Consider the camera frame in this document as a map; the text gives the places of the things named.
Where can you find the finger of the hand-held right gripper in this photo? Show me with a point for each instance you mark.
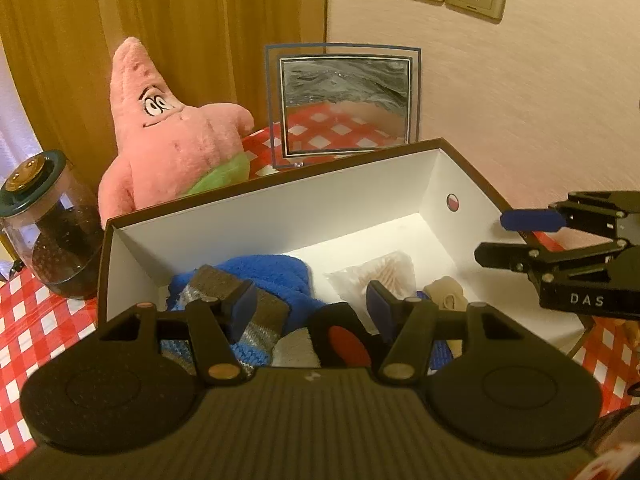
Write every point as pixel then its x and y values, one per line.
pixel 500 255
pixel 530 220

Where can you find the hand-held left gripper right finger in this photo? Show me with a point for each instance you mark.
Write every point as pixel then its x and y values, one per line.
pixel 380 310

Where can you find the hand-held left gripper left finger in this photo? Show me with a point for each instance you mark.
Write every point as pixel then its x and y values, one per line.
pixel 245 305

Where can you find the striped knit sock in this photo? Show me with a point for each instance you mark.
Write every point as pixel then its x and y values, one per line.
pixel 270 315

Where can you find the clear bag of cotton swabs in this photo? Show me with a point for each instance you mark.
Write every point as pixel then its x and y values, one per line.
pixel 360 280

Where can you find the blue fleece towel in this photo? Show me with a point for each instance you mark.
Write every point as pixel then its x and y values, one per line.
pixel 285 275

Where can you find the black cloth with red patch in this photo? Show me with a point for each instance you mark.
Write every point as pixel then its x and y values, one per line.
pixel 325 317

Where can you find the cream hair scrunchie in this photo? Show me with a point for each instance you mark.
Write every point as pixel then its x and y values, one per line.
pixel 445 287

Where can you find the white cloth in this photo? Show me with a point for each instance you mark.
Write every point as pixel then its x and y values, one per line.
pixel 297 347

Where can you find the brown cardboard box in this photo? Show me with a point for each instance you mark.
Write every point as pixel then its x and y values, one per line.
pixel 350 200

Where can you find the person's right hand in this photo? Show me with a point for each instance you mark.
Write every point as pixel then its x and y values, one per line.
pixel 631 334

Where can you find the red white printed clothing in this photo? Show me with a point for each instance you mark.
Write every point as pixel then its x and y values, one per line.
pixel 607 465

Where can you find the pink starfish plush toy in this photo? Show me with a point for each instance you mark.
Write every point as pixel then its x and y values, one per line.
pixel 165 150

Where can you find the glass jar with dark lid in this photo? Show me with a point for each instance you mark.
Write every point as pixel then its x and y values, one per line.
pixel 55 240

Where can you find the red white checked tablecloth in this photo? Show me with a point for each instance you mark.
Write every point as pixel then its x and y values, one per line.
pixel 30 320

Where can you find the brown wooden door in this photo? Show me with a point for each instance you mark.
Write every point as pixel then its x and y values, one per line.
pixel 200 20

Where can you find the lavender lace curtain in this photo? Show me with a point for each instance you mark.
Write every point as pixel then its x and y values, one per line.
pixel 12 130

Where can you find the glass picture frame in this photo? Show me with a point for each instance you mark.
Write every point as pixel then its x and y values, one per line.
pixel 345 95

